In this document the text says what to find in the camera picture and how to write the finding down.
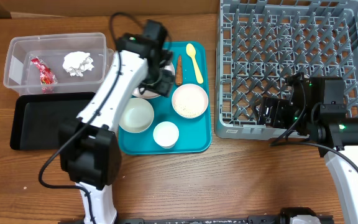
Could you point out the white cup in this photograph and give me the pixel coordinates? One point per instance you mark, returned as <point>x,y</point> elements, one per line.
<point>166,134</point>

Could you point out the white napkin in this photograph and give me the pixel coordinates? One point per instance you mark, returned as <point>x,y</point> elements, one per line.
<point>75,63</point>

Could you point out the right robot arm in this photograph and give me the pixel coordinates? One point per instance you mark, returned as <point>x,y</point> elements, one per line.
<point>316,116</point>

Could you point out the black tray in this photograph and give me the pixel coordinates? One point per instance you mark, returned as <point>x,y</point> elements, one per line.
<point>37,118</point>

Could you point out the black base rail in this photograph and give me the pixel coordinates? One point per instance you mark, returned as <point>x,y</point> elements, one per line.
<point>286,216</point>

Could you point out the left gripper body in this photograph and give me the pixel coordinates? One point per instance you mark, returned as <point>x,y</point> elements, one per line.
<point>160,81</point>

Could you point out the teal serving tray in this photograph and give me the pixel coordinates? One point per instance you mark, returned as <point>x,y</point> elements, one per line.
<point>195,135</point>

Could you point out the yellow plastic spoon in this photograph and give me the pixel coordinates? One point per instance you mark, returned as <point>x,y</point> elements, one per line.
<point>191,52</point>

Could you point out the large white plate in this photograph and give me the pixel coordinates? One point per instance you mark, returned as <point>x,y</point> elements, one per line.
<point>148,94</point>

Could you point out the grey dishwasher rack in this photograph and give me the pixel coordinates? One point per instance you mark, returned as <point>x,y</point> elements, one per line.
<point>261,42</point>

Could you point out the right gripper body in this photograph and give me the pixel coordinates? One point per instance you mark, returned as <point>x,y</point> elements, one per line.
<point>283,117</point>

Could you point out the clear plastic bin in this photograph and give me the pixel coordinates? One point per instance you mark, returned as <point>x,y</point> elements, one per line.
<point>22,76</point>

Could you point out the white bowl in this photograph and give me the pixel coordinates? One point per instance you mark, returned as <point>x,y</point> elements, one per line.
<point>137,116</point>

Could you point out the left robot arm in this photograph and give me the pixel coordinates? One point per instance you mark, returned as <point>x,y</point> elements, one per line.
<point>89,150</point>

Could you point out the pink bowl with rice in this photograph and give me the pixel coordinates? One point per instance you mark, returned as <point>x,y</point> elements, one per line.
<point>190,101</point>

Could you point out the red snack wrapper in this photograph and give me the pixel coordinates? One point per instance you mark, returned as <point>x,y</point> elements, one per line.
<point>47,77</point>

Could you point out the brown carrot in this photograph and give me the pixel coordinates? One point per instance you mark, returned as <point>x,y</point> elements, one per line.
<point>179,72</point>

